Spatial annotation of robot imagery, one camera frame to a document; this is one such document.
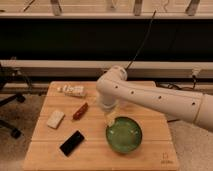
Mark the white rectangular sponge block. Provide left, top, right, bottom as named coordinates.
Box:
left=46, top=110, right=65, bottom=129

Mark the black rectangular eraser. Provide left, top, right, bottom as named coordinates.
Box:
left=60, top=131, right=84, bottom=156

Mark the black hanging cable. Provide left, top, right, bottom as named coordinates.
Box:
left=125, top=9, right=157, bottom=70

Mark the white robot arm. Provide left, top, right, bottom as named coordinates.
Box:
left=96, top=66, right=213, bottom=132

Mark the green ceramic bowl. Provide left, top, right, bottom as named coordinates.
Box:
left=105, top=117, right=143, bottom=154

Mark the black office chair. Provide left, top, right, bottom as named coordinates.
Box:
left=0, top=64, right=26, bottom=139

